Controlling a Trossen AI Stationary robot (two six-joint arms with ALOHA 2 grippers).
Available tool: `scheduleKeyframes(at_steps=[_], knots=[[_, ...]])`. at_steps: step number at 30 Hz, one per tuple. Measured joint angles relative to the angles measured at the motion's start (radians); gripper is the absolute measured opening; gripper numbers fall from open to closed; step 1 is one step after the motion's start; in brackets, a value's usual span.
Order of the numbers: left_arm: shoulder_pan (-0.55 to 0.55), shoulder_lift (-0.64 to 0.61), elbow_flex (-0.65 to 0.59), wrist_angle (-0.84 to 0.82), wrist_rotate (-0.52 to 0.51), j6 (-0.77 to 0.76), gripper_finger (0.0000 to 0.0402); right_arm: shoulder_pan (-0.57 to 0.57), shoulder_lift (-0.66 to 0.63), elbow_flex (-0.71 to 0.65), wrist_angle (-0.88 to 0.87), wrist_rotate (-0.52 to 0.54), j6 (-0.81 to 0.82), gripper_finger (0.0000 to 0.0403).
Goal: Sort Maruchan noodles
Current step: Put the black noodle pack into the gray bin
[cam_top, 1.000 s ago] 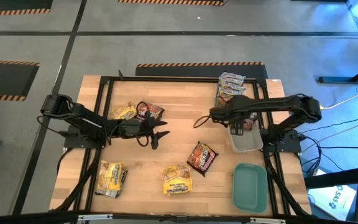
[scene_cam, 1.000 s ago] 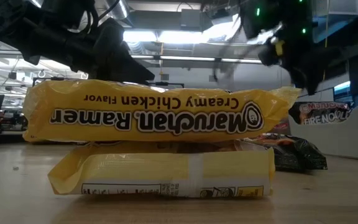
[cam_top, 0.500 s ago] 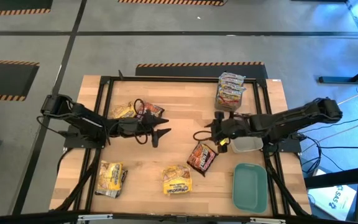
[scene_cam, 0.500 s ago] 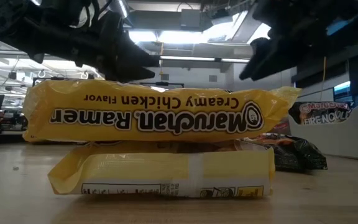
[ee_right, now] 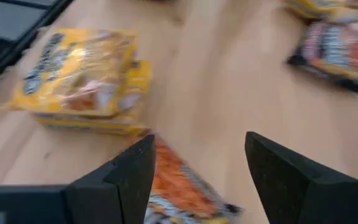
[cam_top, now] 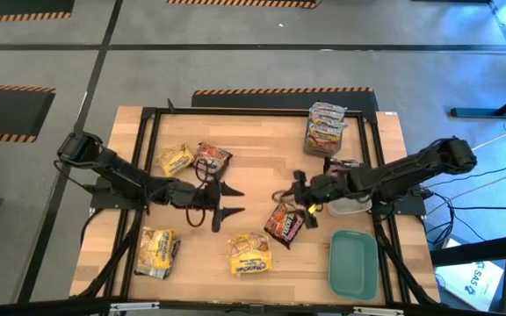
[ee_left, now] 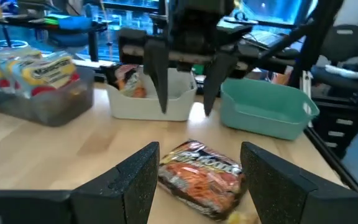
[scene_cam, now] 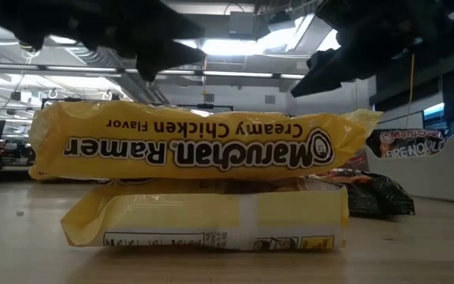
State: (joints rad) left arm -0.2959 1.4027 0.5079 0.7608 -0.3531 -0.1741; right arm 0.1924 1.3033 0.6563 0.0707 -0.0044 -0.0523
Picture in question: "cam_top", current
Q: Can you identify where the black hazard-striped floor mat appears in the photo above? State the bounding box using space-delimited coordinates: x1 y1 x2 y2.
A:
0 83 57 144
190 86 380 111
0 0 76 24
166 0 319 10

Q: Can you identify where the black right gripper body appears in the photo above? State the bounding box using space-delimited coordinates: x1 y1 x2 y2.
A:
294 173 355 206

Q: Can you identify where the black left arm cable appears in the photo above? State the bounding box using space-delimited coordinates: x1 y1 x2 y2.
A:
184 161 220 228

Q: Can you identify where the silver metal bracket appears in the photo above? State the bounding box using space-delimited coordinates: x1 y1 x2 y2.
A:
352 305 406 316
109 301 161 313

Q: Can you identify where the white plastic bin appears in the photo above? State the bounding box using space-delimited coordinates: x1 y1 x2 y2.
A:
322 156 373 217

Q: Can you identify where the black floor beam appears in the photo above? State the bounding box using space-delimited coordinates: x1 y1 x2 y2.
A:
428 232 506 268

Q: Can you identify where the green plastic bin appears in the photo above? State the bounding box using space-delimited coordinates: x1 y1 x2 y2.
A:
327 228 380 302

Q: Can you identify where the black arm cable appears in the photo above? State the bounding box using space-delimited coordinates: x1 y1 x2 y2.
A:
272 189 301 205
184 161 220 228

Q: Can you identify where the black Maruchan noodle pack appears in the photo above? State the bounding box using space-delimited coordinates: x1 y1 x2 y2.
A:
191 140 235 181
322 156 364 176
264 201 306 250
134 239 183 281

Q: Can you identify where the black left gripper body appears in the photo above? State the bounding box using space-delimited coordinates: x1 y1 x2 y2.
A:
163 180 220 220

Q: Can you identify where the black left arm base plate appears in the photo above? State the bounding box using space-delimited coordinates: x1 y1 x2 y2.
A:
89 175 149 211

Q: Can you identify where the black rig crossbar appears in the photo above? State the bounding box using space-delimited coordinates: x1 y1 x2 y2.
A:
0 297 506 316

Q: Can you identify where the black desk frame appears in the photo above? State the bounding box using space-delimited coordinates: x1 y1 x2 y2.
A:
449 0 506 120

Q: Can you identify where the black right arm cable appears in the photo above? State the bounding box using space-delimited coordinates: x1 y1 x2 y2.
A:
272 189 301 205

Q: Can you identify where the white printed cardboard box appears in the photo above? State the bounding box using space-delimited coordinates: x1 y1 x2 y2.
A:
435 239 505 313

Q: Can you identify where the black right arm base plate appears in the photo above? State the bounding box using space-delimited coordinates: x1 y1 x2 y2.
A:
369 192 426 217

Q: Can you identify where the black floor cable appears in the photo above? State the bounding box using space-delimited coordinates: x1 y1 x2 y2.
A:
419 160 506 190

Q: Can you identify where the yellow extension cable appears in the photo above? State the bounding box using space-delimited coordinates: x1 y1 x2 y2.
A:
472 118 506 153

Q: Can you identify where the black aluminium table frame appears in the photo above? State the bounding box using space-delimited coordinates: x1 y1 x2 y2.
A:
75 99 441 308

